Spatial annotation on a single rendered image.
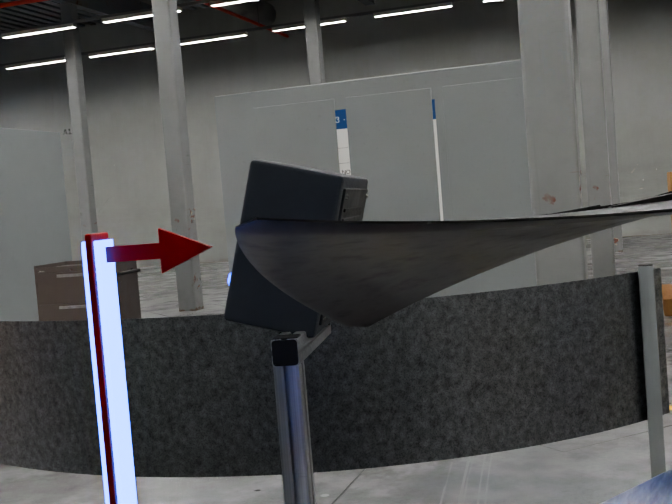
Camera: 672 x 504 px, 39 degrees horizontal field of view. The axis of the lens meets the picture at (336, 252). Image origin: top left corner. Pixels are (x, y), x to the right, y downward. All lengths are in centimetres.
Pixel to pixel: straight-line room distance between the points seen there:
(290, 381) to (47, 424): 166
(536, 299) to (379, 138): 438
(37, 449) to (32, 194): 823
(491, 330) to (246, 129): 485
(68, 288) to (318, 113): 228
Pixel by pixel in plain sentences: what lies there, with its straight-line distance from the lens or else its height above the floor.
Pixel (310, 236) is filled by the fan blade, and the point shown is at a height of 118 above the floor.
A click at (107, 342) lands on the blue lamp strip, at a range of 52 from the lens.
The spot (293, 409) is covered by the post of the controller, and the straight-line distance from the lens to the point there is 104.
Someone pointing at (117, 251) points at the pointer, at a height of 118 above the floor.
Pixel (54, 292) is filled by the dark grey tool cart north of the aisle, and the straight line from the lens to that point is 742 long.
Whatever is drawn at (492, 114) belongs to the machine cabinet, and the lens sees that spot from 655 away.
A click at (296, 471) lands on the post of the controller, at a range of 107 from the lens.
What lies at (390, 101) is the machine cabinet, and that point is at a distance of 669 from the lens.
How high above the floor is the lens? 120
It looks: 3 degrees down
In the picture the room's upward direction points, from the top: 5 degrees counter-clockwise
